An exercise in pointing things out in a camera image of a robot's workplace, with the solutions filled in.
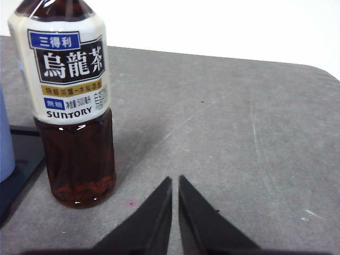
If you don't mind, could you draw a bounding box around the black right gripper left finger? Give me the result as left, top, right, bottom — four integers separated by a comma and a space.
92, 176, 173, 252

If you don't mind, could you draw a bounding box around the dark navy tray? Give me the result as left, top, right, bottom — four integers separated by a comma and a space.
0, 125, 46, 227

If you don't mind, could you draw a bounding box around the dark oolong tea bottle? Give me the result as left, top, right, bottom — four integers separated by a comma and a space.
7, 0, 117, 209

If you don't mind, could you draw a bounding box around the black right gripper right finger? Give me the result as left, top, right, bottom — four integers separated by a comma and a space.
178, 174, 261, 252

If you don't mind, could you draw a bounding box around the blue ribbed cup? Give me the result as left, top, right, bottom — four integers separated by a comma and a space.
0, 84, 16, 184

